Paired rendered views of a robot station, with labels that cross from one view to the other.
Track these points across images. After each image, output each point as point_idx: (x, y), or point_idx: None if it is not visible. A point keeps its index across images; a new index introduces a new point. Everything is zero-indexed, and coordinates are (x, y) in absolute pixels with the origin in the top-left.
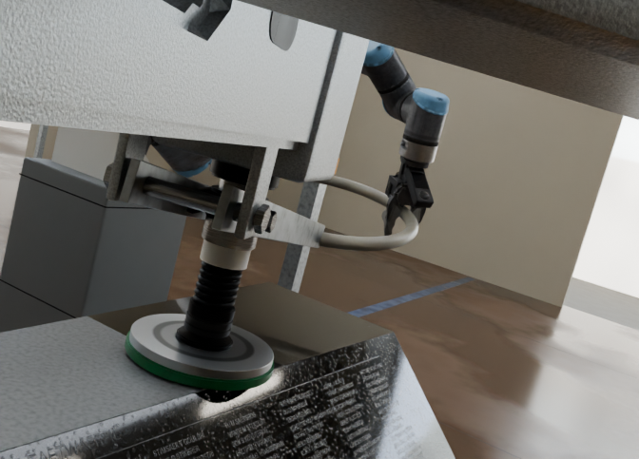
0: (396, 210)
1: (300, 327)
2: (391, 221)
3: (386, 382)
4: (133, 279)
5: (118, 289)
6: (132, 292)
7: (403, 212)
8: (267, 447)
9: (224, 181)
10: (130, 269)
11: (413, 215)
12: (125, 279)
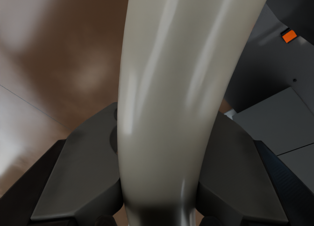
0: (242, 186)
1: None
2: (227, 132)
3: None
4: (295, 174)
5: (308, 164)
6: (289, 166)
7: (200, 164)
8: None
9: None
10: (306, 181)
11: (165, 75)
12: (306, 172)
